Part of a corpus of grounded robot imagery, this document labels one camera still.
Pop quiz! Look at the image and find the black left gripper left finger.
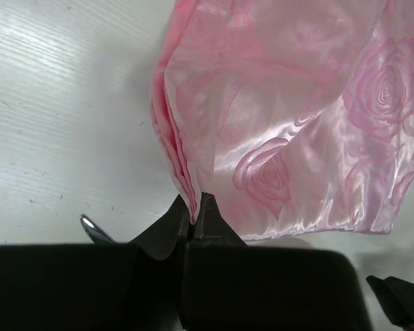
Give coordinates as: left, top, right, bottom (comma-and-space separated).
0, 197, 188, 330

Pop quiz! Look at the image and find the silver table knife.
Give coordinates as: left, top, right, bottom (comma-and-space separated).
79, 214, 116, 243

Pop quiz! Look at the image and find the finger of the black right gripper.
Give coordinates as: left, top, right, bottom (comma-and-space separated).
366, 276, 414, 330

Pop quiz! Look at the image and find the pink satin rose placemat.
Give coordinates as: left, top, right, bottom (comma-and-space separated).
150, 1, 414, 241

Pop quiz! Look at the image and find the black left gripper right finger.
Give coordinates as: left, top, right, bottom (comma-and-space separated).
182, 194, 363, 330

